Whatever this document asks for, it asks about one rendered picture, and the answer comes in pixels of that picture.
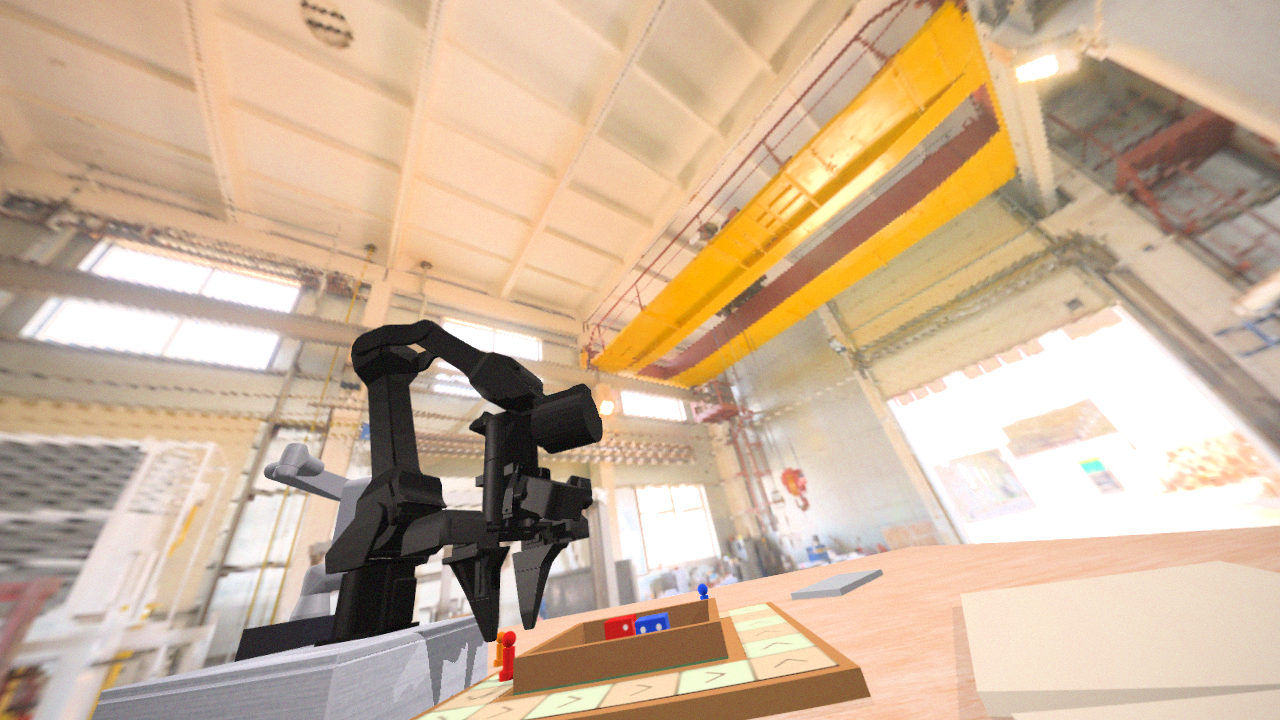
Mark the red die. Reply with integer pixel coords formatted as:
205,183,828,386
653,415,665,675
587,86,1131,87
605,614,636,641

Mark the red pawn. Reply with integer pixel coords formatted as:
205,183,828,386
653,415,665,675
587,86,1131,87
499,632,516,682

